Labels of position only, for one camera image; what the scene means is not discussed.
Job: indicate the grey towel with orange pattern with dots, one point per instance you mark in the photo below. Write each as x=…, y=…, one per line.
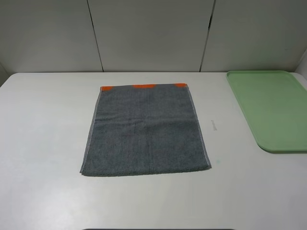
x=144, y=129

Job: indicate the green plastic tray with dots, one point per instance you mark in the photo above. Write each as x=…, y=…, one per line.
x=274, y=104

